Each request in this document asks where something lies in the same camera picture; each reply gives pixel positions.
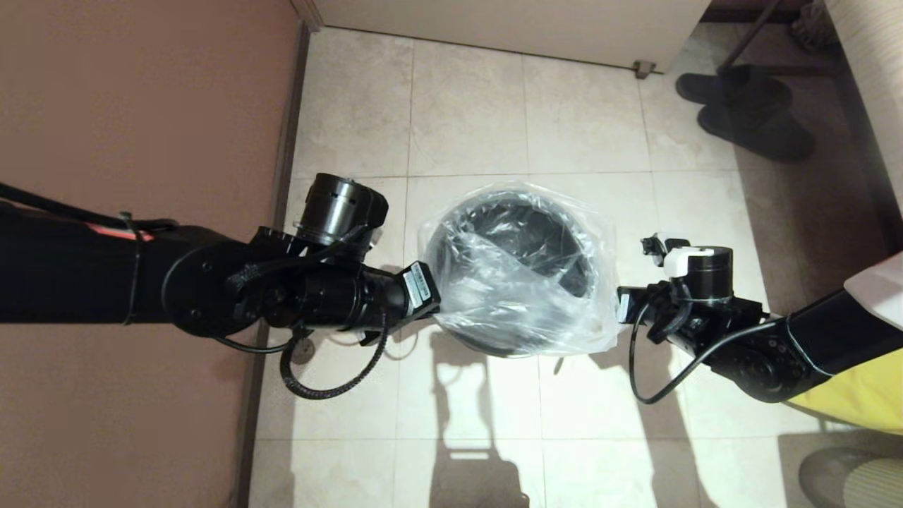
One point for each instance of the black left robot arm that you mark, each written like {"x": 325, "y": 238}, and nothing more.
{"x": 106, "y": 282}

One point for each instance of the beige door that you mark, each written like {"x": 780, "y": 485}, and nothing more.
{"x": 494, "y": 25}

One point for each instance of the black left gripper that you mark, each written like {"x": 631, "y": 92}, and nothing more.
{"x": 409, "y": 293}

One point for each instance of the black round trash bin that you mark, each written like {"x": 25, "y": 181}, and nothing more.
{"x": 550, "y": 233}

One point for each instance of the grey fuzzy object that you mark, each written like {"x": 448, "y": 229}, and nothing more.
{"x": 808, "y": 28}

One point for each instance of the yellow bag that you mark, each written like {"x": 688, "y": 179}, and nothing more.
{"x": 868, "y": 395}

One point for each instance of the metal door stopper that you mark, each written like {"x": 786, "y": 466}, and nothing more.
{"x": 643, "y": 69}

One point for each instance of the black slipper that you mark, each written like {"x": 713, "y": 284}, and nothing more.
{"x": 762, "y": 134}
{"x": 734, "y": 88}

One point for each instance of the dark furniture leg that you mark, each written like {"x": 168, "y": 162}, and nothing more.
{"x": 751, "y": 35}

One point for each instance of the beige striped upholstered furniture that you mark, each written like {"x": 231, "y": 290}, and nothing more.
{"x": 878, "y": 77}

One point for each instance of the clear plastic trash bag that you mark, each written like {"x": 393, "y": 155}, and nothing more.
{"x": 522, "y": 303}

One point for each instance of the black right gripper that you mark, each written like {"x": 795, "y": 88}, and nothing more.
{"x": 637, "y": 305}

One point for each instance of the round metal floor plate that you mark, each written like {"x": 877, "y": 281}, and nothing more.
{"x": 305, "y": 351}

